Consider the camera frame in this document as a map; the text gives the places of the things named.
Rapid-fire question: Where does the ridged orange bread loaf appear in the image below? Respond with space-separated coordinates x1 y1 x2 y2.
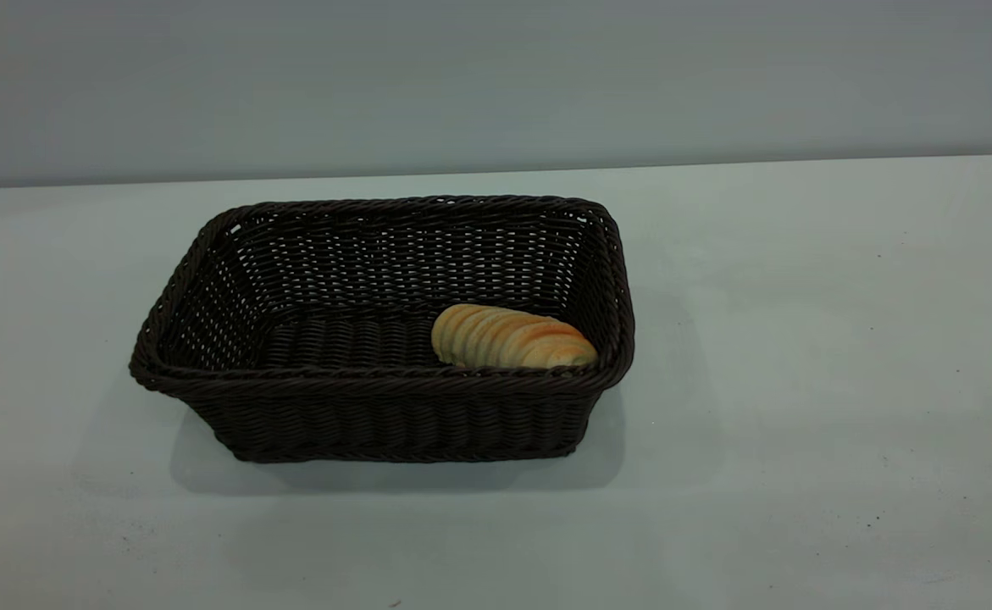
430 303 599 370

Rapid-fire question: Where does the black woven wicker basket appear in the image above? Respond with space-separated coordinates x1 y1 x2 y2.
129 195 636 464

